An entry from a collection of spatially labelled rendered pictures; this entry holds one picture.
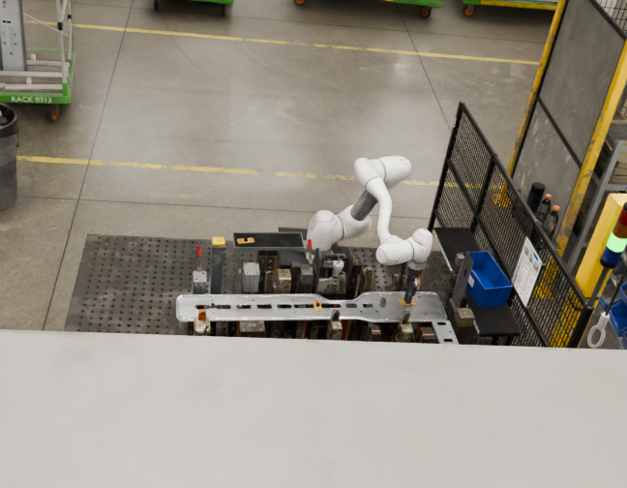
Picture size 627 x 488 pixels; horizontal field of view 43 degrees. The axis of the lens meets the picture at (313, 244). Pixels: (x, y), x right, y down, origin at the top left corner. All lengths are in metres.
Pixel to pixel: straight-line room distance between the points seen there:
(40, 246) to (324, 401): 5.86
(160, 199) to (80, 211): 0.62
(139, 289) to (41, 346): 4.33
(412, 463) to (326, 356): 0.05
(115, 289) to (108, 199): 2.02
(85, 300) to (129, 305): 0.23
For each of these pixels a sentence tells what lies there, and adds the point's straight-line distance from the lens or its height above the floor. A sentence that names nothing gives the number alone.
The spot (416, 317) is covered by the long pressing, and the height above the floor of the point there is 1.00.
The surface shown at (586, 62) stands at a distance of 5.89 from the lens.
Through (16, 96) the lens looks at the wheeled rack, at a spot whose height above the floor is 0.27.
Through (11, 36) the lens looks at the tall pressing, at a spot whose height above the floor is 0.63.
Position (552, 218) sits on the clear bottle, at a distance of 4.11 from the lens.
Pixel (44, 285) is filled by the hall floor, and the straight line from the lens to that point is 5.75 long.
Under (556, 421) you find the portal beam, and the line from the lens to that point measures 0.27.
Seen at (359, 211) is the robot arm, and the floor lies 1.10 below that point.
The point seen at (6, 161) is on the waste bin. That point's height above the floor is 0.42.
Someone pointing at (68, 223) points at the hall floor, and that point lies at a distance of 6.30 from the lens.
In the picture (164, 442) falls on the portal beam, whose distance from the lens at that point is 0.24.
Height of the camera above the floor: 3.69
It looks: 37 degrees down
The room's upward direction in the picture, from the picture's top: 9 degrees clockwise
